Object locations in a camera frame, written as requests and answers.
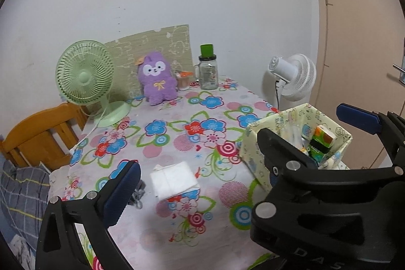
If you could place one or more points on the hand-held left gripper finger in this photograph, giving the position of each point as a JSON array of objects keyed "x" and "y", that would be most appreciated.
[{"x": 121, "y": 194}]

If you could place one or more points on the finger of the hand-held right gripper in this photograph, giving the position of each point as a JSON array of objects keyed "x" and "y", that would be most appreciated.
[
  {"x": 357, "y": 118},
  {"x": 284, "y": 148}
]

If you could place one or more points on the yellow cartoon print storage box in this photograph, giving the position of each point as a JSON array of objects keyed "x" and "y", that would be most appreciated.
[{"x": 253, "y": 149}]

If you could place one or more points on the green orange tissue pack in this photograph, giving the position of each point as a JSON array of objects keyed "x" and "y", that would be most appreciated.
[{"x": 322, "y": 138}]

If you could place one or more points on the white tissue pack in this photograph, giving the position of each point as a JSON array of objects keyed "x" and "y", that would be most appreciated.
[{"x": 174, "y": 180}]

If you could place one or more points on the white desk fan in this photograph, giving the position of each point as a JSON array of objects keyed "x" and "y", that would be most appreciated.
[{"x": 297, "y": 74}]

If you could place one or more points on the beige door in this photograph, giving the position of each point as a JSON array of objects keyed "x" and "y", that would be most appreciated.
[{"x": 357, "y": 36}]

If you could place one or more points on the floral tablecloth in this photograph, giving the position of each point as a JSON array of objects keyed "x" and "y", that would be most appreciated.
[{"x": 189, "y": 118}]

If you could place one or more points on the blue plaid cloth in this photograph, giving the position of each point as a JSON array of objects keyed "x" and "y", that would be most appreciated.
[{"x": 22, "y": 194}]

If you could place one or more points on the glass jar with green lid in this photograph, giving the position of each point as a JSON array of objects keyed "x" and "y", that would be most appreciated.
[{"x": 207, "y": 75}]

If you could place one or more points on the wooden chair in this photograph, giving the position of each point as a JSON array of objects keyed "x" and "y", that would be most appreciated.
[{"x": 34, "y": 130}]

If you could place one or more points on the purple plush toy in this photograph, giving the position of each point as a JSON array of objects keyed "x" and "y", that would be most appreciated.
[{"x": 156, "y": 80}]

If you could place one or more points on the small cup with orange lid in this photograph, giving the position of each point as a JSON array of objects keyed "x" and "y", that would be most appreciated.
[{"x": 183, "y": 81}]

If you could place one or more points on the green desk fan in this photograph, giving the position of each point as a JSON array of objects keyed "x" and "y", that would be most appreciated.
[{"x": 84, "y": 77}]

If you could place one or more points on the beige patterned board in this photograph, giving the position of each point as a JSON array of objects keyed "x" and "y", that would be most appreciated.
[{"x": 126, "y": 48}]

